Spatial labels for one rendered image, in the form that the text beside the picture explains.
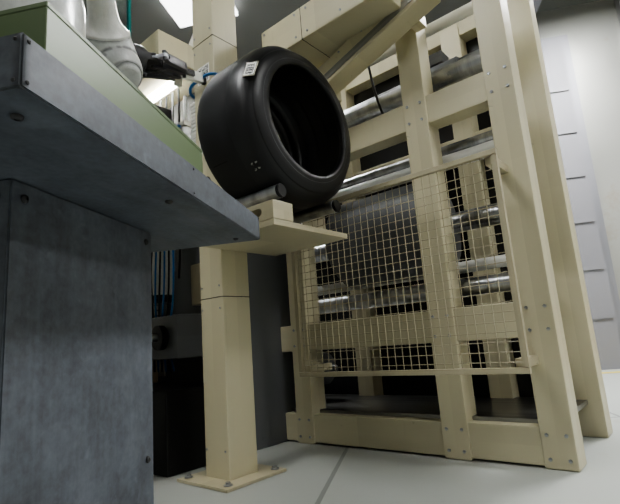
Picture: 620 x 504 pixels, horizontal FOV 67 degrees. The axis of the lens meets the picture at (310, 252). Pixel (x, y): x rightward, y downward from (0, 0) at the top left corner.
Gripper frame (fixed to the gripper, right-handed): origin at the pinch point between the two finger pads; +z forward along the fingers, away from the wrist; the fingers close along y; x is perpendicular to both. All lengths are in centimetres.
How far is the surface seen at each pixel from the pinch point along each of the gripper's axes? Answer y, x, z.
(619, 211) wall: -54, 45, 443
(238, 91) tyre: -7.2, 5.2, 10.8
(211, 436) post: 34, 112, 14
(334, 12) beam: -14, -35, 62
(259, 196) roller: -2.7, 36.0, 17.4
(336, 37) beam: -7, -31, 71
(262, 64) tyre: -11.1, -3.8, 19.0
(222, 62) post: 27, -27, 39
